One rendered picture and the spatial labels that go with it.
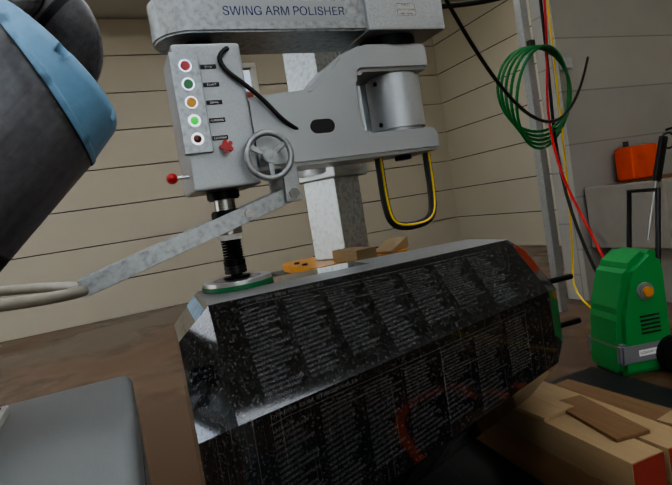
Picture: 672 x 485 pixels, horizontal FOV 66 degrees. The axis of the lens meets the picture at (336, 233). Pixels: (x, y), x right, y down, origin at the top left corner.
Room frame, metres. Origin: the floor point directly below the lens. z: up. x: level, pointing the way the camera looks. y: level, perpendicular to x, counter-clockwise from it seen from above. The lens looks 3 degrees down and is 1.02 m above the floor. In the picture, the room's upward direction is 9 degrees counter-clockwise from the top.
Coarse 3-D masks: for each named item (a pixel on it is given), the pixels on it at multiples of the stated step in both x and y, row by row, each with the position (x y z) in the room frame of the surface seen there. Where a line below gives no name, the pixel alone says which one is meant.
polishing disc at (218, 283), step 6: (252, 276) 1.56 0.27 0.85; (258, 276) 1.54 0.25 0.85; (264, 276) 1.55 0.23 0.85; (270, 276) 1.58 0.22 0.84; (210, 282) 1.58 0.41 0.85; (216, 282) 1.56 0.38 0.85; (222, 282) 1.53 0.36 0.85; (228, 282) 1.51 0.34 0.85; (234, 282) 1.49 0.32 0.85; (240, 282) 1.50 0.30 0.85; (246, 282) 1.50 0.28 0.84; (252, 282) 1.51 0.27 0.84; (204, 288) 1.55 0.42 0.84; (210, 288) 1.52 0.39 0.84; (216, 288) 1.50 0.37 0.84
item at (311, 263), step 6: (378, 246) 2.58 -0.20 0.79; (396, 252) 2.28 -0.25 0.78; (306, 258) 2.63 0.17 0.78; (312, 258) 2.58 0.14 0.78; (288, 264) 2.47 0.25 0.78; (294, 264) 2.42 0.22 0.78; (300, 264) 2.38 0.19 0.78; (306, 264) 2.30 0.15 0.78; (312, 264) 2.30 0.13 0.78; (318, 264) 2.26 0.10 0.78; (324, 264) 2.22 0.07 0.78; (330, 264) 2.18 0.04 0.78; (336, 264) 2.18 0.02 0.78; (288, 270) 2.47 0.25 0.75; (294, 270) 2.37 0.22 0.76; (300, 270) 2.29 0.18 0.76; (306, 270) 2.21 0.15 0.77
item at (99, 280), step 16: (272, 192) 1.71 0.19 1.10; (240, 208) 1.56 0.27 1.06; (256, 208) 1.57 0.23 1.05; (272, 208) 1.59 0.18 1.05; (208, 224) 1.52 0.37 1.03; (224, 224) 1.53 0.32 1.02; (240, 224) 1.55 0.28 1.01; (176, 240) 1.48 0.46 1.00; (192, 240) 1.49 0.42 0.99; (208, 240) 1.51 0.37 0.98; (144, 256) 1.44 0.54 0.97; (160, 256) 1.46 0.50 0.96; (96, 272) 1.40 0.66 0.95; (112, 272) 1.41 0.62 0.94; (128, 272) 1.42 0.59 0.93; (96, 288) 1.39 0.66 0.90
